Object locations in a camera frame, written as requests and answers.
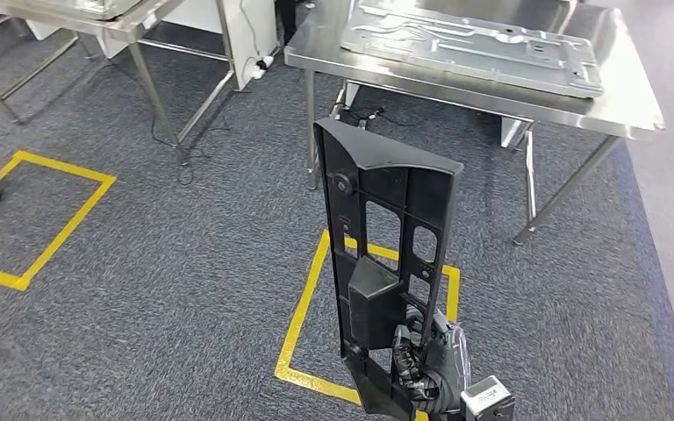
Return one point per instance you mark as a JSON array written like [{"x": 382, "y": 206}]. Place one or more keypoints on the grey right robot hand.
[{"x": 450, "y": 360}]

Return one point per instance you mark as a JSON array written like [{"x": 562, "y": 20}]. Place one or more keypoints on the black plastic frame part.
[{"x": 372, "y": 308}]

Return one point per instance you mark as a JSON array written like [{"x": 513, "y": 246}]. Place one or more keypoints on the stainless steel workbench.
[{"x": 622, "y": 104}]

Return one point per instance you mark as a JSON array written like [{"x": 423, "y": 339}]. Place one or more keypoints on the yellow floor tape square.
[
  {"x": 301, "y": 314},
  {"x": 64, "y": 165}
]

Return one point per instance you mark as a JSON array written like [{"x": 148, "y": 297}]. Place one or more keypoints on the stamped sheet metal plate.
[
  {"x": 459, "y": 52},
  {"x": 81, "y": 7}
]

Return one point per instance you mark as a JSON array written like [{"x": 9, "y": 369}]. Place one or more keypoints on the power strip with plugs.
[{"x": 261, "y": 67}]

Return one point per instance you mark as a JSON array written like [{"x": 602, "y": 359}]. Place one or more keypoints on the stainless steel table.
[{"x": 127, "y": 26}]

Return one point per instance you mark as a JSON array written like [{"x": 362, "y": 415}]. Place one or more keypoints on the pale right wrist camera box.
[{"x": 485, "y": 401}]

